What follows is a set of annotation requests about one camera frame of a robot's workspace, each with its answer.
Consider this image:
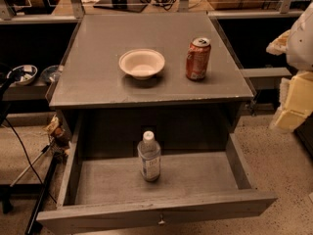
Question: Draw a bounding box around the dark glass bowl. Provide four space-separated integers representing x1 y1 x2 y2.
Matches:
40 65 63 84

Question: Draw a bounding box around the small metal drawer knob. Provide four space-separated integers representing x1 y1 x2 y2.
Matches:
158 214 165 225

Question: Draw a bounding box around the white paper bowl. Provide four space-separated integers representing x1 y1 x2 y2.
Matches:
118 49 165 80

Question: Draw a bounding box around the white bowl with items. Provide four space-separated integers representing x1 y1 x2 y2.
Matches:
7 65 38 86

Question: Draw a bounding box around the black floor cable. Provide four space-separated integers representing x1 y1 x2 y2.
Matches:
3 117 58 204

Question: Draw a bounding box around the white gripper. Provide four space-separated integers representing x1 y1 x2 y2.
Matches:
266 3 313 133

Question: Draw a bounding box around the grey wooden cabinet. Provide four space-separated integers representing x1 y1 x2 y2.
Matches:
50 13 252 158

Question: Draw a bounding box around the open grey top drawer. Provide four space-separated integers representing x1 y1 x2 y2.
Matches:
37 108 277 235

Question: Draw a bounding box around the black monitor stand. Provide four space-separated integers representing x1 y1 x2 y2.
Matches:
93 0 148 13

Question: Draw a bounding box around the clear plastic water bottle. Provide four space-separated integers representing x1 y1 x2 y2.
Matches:
137 131 161 182

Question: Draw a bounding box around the orange soda can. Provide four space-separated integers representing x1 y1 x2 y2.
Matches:
186 37 211 80

